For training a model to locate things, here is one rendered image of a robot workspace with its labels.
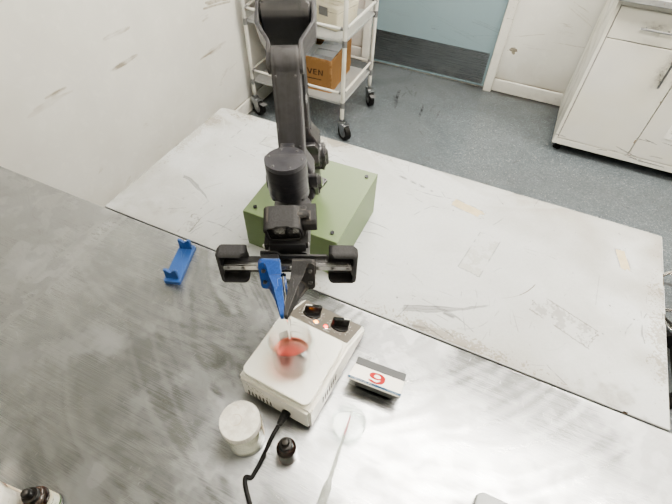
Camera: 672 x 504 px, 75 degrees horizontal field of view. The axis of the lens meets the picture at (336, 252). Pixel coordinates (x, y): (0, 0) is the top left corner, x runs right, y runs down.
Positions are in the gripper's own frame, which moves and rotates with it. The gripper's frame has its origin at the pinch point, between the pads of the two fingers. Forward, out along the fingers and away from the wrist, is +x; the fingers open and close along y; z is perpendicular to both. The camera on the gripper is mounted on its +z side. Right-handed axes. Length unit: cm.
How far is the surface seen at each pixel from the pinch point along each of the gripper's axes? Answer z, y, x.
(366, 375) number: -23.2, 12.1, 0.0
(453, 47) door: -87, 94, -278
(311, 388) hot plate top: -16.8, 3.1, 5.1
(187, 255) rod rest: -24.1, -23.9, -27.3
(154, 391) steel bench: -25.6, -23.6, 1.7
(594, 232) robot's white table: -25, 67, -36
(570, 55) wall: -77, 162, -247
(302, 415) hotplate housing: -20.3, 1.7, 7.8
